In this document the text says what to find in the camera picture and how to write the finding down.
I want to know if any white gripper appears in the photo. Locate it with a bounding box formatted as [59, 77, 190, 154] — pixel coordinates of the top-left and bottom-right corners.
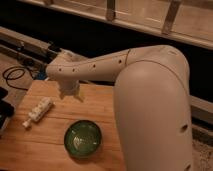
[59, 80, 84, 102]

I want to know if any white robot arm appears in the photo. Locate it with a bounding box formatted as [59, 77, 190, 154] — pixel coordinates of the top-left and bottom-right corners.
[46, 45, 193, 171]

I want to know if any green ceramic bowl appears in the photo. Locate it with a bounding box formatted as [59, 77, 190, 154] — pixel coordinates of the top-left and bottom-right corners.
[64, 120, 102, 159]

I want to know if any blue object behind table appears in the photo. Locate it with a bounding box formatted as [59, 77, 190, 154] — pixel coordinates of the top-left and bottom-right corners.
[35, 71, 47, 80]

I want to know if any black device at left edge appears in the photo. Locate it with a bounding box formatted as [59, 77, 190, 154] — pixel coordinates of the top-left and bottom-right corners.
[0, 87, 14, 129]

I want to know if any black clamp on rail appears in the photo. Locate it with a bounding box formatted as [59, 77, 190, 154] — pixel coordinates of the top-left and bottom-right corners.
[46, 42, 62, 59]

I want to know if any metal rail frame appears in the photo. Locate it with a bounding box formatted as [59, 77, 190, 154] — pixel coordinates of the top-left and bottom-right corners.
[0, 27, 213, 130]

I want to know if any black coiled cable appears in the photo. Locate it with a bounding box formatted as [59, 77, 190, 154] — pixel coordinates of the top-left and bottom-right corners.
[2, 65, 34, 91]

